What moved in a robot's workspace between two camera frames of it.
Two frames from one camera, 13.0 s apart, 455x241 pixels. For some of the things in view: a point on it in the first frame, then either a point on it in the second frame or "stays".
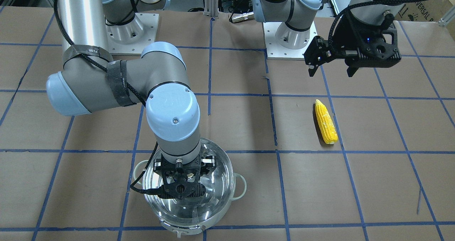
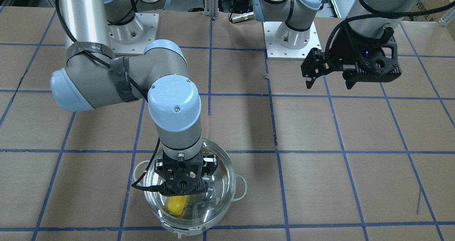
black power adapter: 241,4 stays
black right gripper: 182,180 stays
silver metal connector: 243,17 stays
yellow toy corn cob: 326,123 → 175,205
